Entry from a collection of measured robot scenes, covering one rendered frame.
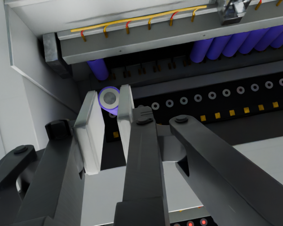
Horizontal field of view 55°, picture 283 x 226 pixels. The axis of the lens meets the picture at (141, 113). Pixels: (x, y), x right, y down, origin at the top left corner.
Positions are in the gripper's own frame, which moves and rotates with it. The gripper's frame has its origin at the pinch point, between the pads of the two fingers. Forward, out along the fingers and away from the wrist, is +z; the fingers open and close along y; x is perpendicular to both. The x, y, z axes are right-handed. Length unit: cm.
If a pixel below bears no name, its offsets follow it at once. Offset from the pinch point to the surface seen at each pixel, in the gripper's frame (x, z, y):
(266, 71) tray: -4.4, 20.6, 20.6
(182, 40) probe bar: 3.2, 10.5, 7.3
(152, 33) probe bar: 4.3, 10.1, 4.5
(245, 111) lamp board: -8.8, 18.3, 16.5
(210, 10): 5.4, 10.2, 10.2
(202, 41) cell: 2.3, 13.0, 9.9
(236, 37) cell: 2.0, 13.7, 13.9
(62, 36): 5.5, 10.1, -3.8
